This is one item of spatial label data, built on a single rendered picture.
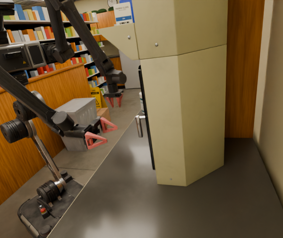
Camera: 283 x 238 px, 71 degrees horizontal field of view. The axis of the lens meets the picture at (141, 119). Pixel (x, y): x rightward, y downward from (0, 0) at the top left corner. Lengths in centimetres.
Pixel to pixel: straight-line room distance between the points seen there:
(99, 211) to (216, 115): 53
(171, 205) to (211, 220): 13
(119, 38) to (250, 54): 57
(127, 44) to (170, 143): 35
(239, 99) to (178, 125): 44
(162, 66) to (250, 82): 51
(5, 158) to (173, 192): 223
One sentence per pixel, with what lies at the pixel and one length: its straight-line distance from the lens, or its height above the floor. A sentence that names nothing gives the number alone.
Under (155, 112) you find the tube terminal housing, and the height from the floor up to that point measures 124.
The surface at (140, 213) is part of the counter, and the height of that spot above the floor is 94.
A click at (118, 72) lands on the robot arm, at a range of 111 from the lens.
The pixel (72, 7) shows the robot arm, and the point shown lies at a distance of 112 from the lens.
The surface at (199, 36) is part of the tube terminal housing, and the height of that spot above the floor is 145.
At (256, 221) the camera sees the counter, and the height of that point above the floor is 94.
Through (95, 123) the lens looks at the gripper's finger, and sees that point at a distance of 81.
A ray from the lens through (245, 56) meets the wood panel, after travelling 98.
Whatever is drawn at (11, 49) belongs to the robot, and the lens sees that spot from 142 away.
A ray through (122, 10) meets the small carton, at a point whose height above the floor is 155.
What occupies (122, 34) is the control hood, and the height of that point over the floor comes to 148.
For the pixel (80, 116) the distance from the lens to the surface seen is 293.
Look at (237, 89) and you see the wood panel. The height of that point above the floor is 119.
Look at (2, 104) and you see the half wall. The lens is 269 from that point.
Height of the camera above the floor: 148
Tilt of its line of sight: 23 degrees down
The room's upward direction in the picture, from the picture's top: 9 degrees counter-clockwise
